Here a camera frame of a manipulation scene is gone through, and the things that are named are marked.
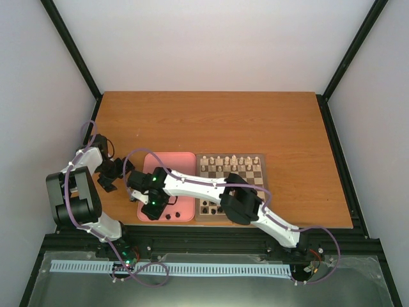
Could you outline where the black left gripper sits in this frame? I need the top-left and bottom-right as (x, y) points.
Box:
(96, 157), (135, 193)

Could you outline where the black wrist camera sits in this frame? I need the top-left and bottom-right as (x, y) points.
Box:
(88, 134), (115, 159)
(127, 170), (152, 194)

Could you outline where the light blue cable duct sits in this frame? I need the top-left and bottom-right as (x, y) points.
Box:
(50, 260), (291, 279)

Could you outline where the right controller board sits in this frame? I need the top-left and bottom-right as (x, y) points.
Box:
(291, 247), (324, 283)

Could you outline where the left controller board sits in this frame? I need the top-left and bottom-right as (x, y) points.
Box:
(112, 246), (140, 274)

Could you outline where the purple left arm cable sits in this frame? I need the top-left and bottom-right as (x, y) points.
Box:
(63, 120), (172, 288)

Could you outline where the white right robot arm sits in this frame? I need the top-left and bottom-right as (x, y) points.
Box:
(132, 167), (300, 248)

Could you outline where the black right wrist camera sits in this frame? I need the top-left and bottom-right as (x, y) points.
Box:
(127, 170), (152, 194)

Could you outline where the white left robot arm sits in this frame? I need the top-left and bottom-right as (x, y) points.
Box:
(45, 146), (135, 258)

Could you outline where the controller board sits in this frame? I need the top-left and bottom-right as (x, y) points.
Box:
(112, 246), (140, 274)
(291, 247), (324, 283)

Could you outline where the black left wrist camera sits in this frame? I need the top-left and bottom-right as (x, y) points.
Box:
(88, 134), (115, 159)

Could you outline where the pink plastic tray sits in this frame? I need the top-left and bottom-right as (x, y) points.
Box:
(137, 152), (196, 223)

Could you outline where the wooden chessboard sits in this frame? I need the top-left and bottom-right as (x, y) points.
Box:
(195, 153), (268, 224)

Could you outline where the black aluminium frame rail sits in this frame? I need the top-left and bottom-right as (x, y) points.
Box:
(43, 223), (383, 266)

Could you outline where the white chess pieces row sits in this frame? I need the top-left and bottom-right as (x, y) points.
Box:
(196, 153), (265, 178)

